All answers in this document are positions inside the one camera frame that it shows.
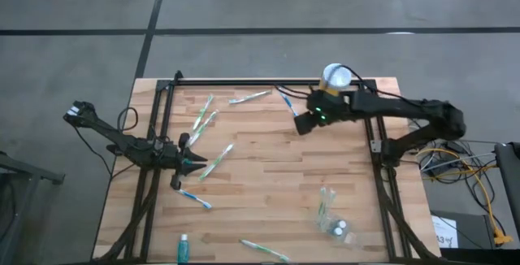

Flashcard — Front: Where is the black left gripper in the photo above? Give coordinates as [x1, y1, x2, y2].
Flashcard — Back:
[157, 132, 209, 190]

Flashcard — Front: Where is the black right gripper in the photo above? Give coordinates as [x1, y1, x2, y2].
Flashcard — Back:
[294, 88, 353, 137]

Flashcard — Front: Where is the blue white toothbrush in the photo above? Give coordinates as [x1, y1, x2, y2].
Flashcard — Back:
[176, 189, 213, 210]
[278, 90, 300, 118]

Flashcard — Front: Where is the clear acrylic organizer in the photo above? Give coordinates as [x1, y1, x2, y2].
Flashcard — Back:
[314, 185, 358, 248]

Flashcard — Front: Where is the yellow wipes canister white lid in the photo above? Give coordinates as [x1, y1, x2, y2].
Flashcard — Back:
[318, 62, 353, 98]

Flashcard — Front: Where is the black floor tape strip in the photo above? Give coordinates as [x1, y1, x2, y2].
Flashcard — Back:
[0, 26, 520, 37]
[133, 0, 171, 80]

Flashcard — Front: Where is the black power brick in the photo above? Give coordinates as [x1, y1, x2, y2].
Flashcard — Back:
[444, 141, 468, 154]

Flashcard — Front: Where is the grey metal stand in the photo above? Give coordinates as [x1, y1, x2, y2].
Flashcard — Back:
[0, 150, 66, 265]

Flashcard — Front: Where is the white paper sheet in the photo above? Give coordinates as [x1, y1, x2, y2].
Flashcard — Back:
[431, 215, 459, 249]

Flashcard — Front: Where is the dark grey box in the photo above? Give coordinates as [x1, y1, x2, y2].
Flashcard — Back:
[429, 209, 496, 250]

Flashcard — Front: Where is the black cart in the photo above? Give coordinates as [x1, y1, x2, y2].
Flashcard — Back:
[493, 141, 520, 233]

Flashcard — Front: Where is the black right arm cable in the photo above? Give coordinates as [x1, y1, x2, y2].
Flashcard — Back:
[274, 64, 431, 107]

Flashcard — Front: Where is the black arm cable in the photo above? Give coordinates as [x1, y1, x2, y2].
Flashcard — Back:
[274, 64, 431, 107]
[71, 106, 171, 179]

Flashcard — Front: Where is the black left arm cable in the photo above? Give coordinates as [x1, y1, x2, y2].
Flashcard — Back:
[71, 106, 171, 179]

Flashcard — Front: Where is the black floor cable bundle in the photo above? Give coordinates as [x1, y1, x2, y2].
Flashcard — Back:
[418, 137, 503, 236]

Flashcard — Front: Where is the grey floor cable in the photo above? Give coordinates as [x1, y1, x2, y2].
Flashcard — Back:
[421, 153, 496, 172]

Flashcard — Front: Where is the yellow floor cable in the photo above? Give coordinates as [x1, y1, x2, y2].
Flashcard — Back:
[416, 146, 514, 245]

